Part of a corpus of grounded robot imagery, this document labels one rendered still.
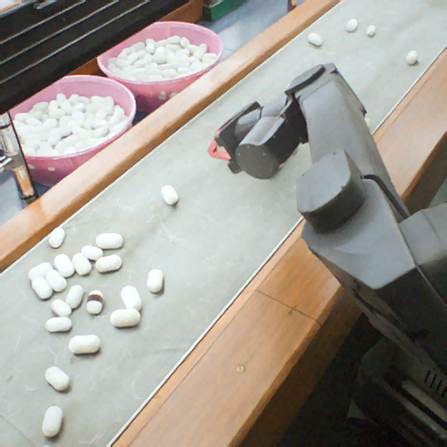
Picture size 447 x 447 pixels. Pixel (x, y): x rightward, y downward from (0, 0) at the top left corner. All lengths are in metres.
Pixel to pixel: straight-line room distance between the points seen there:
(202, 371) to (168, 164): 0.42
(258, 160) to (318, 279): 0.17
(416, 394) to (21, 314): 0.72
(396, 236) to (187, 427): 0.40
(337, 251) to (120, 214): 0.60
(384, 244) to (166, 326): 0.48
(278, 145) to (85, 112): 0.55
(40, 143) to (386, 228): 0.84
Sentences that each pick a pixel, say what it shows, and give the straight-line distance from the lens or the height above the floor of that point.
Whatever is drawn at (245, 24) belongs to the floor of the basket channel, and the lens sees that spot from 1.56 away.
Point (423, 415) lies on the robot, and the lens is 1.16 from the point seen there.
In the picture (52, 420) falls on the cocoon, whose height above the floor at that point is 0.76.
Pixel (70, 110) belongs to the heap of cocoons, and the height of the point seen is 0.74.
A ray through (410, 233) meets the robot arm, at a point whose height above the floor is 1.13.
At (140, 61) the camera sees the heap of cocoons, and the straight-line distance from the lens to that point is 1.27.
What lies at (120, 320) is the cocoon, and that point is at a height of 0.76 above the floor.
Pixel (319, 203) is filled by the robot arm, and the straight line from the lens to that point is 0.34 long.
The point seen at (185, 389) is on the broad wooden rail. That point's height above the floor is 0.76.
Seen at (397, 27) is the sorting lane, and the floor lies 0.74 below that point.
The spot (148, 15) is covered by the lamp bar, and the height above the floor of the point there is 1.06.
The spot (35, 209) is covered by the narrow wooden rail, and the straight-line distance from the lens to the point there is 0.90.
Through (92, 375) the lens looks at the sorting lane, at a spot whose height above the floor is 0.74.
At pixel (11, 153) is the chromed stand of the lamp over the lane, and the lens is 0.86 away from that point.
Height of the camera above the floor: 1.33
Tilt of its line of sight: 44 degrees down
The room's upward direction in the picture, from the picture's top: 3 degrees counter-clockwise
